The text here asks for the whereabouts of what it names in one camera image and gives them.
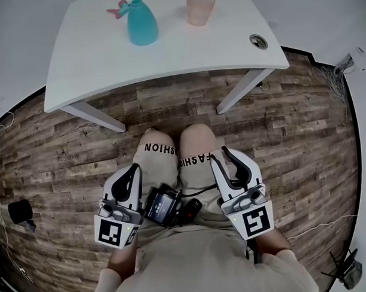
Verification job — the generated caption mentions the round table cable grommet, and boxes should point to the round table cable grommet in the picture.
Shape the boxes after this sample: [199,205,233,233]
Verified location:
[248,33,269,50]

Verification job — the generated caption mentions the grey cable bundle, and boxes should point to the grey cable bundle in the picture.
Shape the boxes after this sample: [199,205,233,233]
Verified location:
[311,54,358,126]

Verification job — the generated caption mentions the small black recorder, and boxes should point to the small black recorder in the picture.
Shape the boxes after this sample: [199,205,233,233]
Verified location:
[177,198,204,226]

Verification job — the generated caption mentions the teal large spray bottle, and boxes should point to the teal large spray bottle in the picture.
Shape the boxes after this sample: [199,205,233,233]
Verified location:
[126,0,160,47]

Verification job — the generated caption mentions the black cylindrical floor object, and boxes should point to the black cylindrical floor object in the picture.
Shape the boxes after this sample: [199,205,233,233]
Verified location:
[7,199,37,235]

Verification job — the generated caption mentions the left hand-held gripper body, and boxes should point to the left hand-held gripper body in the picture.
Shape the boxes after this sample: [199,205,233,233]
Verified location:
[93,198,146,251]

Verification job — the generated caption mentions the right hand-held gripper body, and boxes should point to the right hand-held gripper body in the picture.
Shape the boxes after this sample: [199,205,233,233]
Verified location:
[219,182,276,242]

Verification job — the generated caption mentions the pink and teal spray nozzle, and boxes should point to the pink and teal spray nozzle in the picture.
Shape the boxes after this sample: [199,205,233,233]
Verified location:
[106,0,131,20]

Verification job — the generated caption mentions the person's beige shirt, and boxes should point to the person's beige shirt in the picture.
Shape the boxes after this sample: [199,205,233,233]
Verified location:
[86,220,319,292]

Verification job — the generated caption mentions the white table leg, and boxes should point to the white table leg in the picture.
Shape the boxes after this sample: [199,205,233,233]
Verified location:
[214,68,276,115]
[59,99,126,135]

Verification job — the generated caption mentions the white power box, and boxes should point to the white power box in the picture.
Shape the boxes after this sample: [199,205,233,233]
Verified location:
[349,45,366,71]

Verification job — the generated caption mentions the person's leg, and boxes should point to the person's leg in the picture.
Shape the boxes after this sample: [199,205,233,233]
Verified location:
[179,123,217,161]
[140,127,175,148]

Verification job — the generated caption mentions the black cable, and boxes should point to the black cable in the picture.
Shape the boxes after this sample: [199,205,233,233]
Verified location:
[184,182,218,197]

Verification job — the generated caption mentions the pink plastic cup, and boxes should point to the pink plastic cup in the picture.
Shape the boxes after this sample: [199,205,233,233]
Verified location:
[186,0,217,27]

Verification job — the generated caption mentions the person's left leg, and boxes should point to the person's left leg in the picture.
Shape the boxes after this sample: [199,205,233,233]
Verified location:
[140,127,175,148]

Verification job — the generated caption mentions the person's left forearm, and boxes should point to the person's left forearm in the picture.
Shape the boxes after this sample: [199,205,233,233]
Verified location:
[107,242,140,274]

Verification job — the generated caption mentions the person's right leg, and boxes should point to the person's right leg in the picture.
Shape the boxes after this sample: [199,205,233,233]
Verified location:
[179,123,217,161]

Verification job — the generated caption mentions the black floor stand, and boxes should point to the black floor stand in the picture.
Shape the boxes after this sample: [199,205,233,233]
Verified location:
[320,248,364,291]

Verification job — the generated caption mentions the person's right forearm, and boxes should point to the person's right forearm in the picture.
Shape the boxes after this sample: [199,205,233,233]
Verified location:
[254,228,292,257]

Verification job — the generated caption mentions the black device with screen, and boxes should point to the black device with screen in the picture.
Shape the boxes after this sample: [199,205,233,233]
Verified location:
[143,182,183,228]

